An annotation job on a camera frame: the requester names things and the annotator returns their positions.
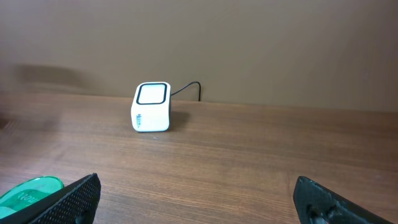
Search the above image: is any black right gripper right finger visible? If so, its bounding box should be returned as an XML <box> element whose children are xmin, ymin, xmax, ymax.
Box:
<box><xmin>293</xmin><ymin>176</ymin><xmax>392</xmax><ymax>224</ymax></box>

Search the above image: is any black scanner cable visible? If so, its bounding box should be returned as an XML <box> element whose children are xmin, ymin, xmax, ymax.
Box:
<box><xmin>170</xmin><ymin>81</ymin><xmax>202</xmax><ymax>102</ymax></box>

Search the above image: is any white barcode scanner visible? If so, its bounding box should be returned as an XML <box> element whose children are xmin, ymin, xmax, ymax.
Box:
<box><xmin>131</xmin><ymin>82</ymin><xmax>171</xmax><ymax>133</ymax></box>

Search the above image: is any green lidded jar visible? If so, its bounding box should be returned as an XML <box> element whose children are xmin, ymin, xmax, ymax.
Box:
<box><xmin>1</xmin><ymin>176</ymin><xmax>64</xmax><ymax>218</ymax></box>

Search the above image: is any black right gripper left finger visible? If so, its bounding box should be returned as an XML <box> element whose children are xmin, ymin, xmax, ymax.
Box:
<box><xmin>1</xmin><ymin>173</ymin><xmax>101</xmax><ymax>224</ymax></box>

